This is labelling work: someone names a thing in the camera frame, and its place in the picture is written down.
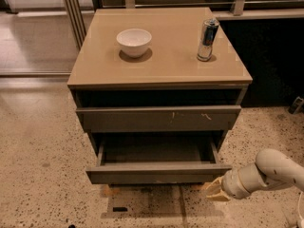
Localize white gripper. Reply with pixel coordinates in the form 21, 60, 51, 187
206, 169, 250, 202

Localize grey drawer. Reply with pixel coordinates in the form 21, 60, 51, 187
86, 140, 231, 185
76, 105, 241, 133

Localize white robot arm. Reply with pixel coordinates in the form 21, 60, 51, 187
206, 148, 304, 201

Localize grey top drawer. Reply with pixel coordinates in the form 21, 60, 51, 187
76, 105, 241, 133

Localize grey drawer cabinet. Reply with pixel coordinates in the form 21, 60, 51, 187
66, 7, 254, 188

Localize small black floor object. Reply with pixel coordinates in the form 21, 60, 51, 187
113, 207, 128, 212

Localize dark device on floor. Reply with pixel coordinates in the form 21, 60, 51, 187
288, 97, 304, 114

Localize silver blue drink can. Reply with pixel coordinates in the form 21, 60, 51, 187
197, 18, 219, 62

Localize white ceramic bowl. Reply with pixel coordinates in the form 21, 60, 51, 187
116, 28, 152, 58

